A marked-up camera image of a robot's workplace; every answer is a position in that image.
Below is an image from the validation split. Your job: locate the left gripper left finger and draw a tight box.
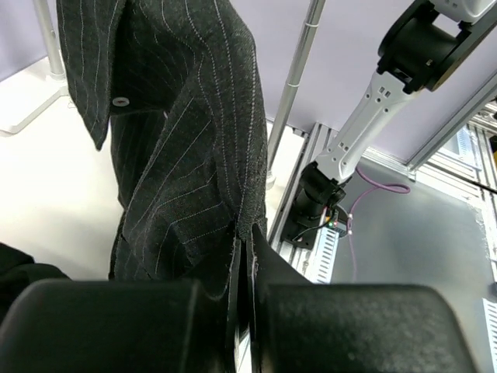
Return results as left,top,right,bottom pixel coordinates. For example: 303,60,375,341
1,228,240,372

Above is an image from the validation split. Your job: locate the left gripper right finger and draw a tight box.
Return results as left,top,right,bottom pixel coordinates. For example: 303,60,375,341
248,227,477,372

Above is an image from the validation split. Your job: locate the black shirt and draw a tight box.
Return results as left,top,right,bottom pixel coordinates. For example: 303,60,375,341
0,243,70,322

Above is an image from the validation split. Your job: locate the dark striped shirt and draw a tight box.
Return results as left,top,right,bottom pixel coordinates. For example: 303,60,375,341
57,0,267,281

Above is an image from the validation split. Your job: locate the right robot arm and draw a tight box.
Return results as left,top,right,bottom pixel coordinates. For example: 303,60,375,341
284,1,496,240

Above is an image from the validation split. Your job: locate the white clothes rack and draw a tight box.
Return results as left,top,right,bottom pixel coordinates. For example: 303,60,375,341
1,1,325,190

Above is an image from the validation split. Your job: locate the light blue cable duct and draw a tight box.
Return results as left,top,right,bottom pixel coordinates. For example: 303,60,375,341
308,228,339,284

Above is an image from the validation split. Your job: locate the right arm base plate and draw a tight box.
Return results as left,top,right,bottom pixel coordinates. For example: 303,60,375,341
280,205,349,250

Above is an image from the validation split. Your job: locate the aluminium mounting rail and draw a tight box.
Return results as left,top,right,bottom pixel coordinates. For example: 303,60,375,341
269,123,332,280

